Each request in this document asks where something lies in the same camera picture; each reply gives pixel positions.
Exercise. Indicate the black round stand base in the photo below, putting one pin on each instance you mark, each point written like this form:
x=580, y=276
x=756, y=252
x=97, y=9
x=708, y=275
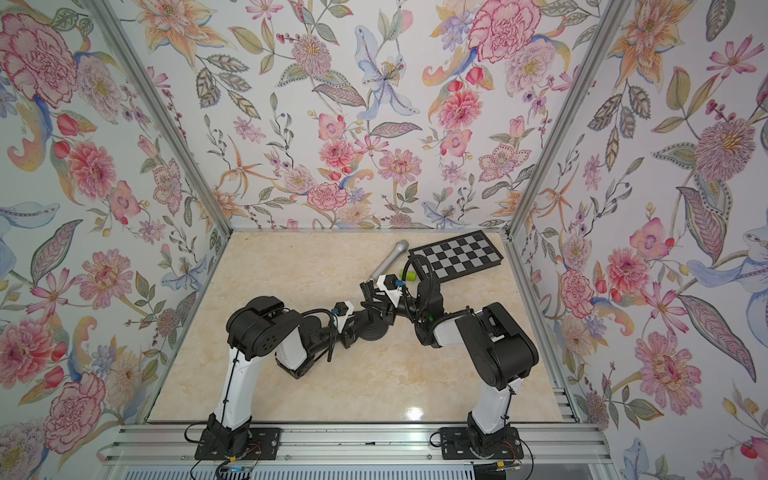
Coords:
x=374, y=324

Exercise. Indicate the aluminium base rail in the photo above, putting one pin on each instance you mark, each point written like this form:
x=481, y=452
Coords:
x=357, y=451

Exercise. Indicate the silver microphone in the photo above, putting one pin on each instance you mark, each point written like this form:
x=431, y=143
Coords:
x=398, y=249

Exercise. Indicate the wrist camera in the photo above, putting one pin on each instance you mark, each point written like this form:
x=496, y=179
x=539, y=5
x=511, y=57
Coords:
x=394, y=288
x=342, y=311

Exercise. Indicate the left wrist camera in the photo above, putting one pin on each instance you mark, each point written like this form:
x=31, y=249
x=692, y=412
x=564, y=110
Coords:
x=342, y=311

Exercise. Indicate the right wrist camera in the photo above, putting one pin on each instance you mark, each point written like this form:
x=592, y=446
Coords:
x=394, y=288

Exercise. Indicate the black stand pole with clip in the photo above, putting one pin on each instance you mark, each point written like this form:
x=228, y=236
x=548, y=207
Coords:
x=373, y=303

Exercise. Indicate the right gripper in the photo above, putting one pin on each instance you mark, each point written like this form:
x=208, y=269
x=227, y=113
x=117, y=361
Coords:
x=389, y=312

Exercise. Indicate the black checkered chess box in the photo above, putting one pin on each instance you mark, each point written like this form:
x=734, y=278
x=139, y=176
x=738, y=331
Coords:
x=457, y=257

